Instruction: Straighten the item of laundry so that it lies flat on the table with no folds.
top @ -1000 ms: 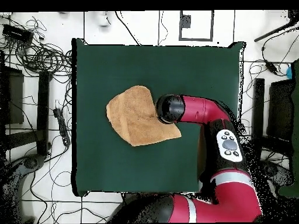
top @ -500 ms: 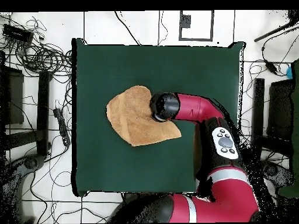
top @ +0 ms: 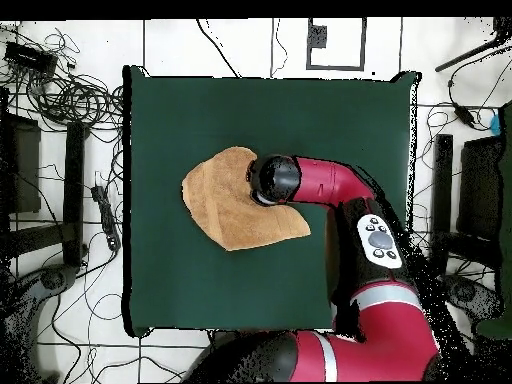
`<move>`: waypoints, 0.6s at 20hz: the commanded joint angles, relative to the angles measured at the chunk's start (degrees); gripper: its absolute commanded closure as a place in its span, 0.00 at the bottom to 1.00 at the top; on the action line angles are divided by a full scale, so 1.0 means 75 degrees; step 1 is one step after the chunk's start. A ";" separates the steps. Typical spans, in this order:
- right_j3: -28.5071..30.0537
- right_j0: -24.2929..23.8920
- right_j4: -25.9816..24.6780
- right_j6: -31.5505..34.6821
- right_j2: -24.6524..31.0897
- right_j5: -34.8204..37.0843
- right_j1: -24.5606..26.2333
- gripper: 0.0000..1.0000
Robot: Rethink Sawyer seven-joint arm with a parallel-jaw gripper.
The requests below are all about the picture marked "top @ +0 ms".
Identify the black power strip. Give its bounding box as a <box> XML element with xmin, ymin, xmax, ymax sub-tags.
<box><xmin>90</xmin><ymin>184</ymin><xmax>122</xmax><ymax>252</ymax></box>

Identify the dark green table cloth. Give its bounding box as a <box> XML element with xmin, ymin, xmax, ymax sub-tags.
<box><xmin>121</xmin><ymin>65</ymin><xmax>421</xmax><ymax>337</ymax></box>

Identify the tangled black cable bundle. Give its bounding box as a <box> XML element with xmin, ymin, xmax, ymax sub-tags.
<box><xmin>0</xmin><ymin>23</ymin><xmax>125</xmax><ymax>133</ymax></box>

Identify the black electronics box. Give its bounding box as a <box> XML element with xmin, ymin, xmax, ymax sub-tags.
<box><xmin>3</xmin><ymin>40</ymin><xmax>59</xmax><ymax>77</ymax></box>

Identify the grey pedestal leg round foot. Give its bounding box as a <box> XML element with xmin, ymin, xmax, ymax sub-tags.
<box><xmin>443</xmin><ymin>273</ymin><xmax>505</xmax><ymax>321</ymax></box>
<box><xmin>0</xmin><ymin>263</ymin><xmax>81</xmax><ymax>384</ymax></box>

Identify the black power adapter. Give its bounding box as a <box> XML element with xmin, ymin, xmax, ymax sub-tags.
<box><xmin>452</xmin><ymin>102</ymin><xmax>477</xmax><ymax>128</ymax></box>

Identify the tan terry cloth towel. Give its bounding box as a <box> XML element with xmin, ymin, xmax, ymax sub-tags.
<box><xmin>181</xmin><ymin>146</ymin><xmax>312</xmax><ymax>252</ymax></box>

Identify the grey square frame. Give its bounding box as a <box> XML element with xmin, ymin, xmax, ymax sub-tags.
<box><xmin>306</xmin><ymin>17</ymin><xmax>368</xmax><ymax>72</ymax></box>

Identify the black tripod rod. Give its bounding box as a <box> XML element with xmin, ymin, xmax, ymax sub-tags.
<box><xmin>434</xmin><ymin>17</ymin><xmax>512</xmax><ymax>74</ymax></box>

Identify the dark grey square tag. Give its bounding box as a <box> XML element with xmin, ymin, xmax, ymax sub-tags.
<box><xmin>307</xmin><ymin>24</ymin><xmax>329</xmax><ymax>50</ymax></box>

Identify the long black cable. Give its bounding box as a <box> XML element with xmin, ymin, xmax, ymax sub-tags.
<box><xmin>194</xmin><ymin>18</ymin><xmax>242</xmax><ymax>79</ymax></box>

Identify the black metal stand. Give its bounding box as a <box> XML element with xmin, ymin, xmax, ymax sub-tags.
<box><xmin>0</xmin><ymin>85</ymin><xmax>91</xmax><ymax>277</ymax></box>
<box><xmin>428</xmin><ymin>133</ymin><xmax>506</xmax><ymax>277</ymax></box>

